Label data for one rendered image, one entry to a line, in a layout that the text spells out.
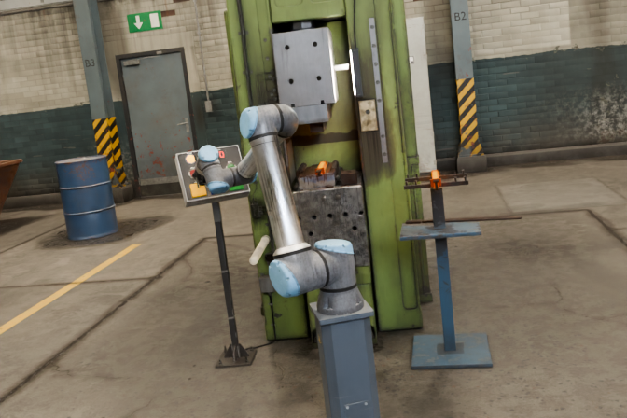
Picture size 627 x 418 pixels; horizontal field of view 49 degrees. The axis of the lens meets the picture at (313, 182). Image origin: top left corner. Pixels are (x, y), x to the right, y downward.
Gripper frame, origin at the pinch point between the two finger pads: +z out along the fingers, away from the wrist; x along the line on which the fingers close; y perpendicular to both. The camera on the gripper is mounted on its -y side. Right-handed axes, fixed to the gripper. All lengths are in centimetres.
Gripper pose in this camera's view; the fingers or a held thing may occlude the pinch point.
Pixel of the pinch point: (200, 180)
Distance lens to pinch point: 349.5
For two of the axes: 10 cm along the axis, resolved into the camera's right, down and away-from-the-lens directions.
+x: 9.3, -1.6, 3.3
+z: -2.5, 4.0, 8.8
